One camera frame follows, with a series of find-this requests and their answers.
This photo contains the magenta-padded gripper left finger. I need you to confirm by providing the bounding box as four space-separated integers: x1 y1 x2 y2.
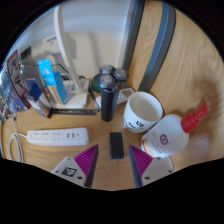
50 144 100 189

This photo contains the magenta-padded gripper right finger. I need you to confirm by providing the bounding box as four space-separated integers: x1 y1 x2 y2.
128 144 175 189

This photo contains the black charger block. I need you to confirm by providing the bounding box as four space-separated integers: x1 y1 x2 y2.
109 131 125 166

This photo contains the white bottle with red cap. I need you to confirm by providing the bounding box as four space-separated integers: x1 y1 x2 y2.
140 98 209 159

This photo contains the white power strip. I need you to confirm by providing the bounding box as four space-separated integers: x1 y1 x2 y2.
25 127 90 147

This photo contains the white mug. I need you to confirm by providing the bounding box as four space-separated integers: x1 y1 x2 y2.
123 91 164 134

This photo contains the black ruler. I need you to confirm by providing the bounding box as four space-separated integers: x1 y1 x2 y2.
49 107 98 118

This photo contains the black pen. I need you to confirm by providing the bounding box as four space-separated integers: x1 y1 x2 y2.
88 87 101 113

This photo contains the black electric shaver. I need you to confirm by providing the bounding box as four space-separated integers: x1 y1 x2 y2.
98 64 130 123

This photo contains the white flat device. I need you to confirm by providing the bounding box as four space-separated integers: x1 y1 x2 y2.
95 87 137 107

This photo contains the green round tin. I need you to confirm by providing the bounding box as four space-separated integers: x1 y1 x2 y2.
91 73 104 94

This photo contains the light blue card package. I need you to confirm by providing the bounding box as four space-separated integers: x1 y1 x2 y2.
36 58 69 105

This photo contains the robot model kit box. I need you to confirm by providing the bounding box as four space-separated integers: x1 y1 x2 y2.
0 49 32 116

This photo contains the white desk lamp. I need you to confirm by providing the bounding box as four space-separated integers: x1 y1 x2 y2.
53 3 90 109

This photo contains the white power cable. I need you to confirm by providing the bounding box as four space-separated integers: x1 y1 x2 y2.
8 132 28 163

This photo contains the grey metal desk frame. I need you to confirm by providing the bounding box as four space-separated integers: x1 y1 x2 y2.
121 0 177 94

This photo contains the white wall socket panel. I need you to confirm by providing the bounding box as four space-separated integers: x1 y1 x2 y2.
42 34 73 58

